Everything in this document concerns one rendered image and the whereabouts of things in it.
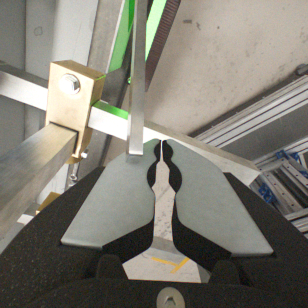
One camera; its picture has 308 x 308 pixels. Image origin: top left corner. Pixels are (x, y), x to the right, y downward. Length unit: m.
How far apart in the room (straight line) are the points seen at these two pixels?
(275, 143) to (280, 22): 0.59
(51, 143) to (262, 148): 1.06
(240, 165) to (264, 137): 0.82
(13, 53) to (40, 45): 0.06
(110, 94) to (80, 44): 0.14
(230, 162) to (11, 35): 0.47
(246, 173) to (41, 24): 0.49
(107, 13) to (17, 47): 0.23
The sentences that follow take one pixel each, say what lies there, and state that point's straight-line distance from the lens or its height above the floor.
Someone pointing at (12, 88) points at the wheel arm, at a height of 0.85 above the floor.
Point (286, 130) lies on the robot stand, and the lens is 1.14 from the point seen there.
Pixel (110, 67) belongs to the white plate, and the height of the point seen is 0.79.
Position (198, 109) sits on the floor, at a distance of 1.14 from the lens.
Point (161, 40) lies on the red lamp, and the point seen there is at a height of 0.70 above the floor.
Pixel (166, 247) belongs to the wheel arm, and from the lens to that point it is 0.44.
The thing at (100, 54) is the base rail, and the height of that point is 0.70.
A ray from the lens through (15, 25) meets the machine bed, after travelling 0.51.
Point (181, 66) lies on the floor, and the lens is 1.07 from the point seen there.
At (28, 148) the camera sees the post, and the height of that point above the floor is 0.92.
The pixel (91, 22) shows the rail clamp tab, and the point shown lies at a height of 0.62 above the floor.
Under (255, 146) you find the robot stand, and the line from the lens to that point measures 1.11.
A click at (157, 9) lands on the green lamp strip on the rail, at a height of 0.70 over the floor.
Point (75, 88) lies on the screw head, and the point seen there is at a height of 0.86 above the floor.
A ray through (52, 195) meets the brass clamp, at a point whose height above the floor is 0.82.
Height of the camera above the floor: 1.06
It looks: 59 degrees down
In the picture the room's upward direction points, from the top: 177 degrees counter-clockwise
